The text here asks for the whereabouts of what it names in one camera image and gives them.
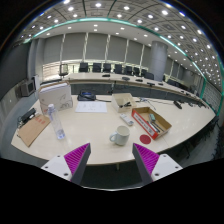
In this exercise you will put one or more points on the open brown box red-edged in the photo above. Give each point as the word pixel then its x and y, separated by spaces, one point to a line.
pixel 143 124

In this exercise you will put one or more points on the row of black office chairs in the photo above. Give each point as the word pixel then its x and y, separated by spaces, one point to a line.
pixel 96 67

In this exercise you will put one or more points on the group of ceiling lights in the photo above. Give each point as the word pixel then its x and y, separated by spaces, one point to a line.
pixel 98 5

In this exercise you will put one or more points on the large white cardboard box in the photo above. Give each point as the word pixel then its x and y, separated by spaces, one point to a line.
pixel 55 96

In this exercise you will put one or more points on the clear plastic water bottle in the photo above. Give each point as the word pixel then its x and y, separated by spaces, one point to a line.
pixel 56 123

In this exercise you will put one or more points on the long curved conference desk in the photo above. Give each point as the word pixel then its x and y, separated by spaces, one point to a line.
pixel 93 77

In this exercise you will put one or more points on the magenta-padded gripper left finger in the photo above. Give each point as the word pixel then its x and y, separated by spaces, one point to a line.
pixel 76 158

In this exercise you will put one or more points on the flat brown cardboard sheet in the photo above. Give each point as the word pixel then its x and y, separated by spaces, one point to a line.
pixel 31 130

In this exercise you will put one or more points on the white ceramic mug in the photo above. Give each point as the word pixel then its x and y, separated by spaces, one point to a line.
pixel 121 136

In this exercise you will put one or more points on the grey CRT monitor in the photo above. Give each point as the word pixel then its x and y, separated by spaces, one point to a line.
pixel 27 88

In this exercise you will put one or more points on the black table microphone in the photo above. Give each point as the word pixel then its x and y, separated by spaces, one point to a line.
pixel 177 104

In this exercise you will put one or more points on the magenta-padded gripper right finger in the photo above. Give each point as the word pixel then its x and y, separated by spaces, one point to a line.
pixel 148 159

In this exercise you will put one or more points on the black desk telephone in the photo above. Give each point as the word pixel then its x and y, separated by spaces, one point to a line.
pixel 86 96

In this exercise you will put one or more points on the small open beige box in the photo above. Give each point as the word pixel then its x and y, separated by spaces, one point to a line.
pixel 120 98

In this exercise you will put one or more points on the small black tool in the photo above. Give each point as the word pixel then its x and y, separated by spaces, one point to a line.
pixel 126 105

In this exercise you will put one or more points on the flat round red coaster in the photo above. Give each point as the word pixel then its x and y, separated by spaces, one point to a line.
pixel 145 139

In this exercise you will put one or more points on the black flat device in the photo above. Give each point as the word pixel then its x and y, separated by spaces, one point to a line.
pixel 27 115

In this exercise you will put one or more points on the white remote control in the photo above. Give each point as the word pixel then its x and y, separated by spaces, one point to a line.
pixel 126 119

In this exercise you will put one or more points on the black hand tool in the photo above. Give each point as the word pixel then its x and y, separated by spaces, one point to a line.
pixel 157 126

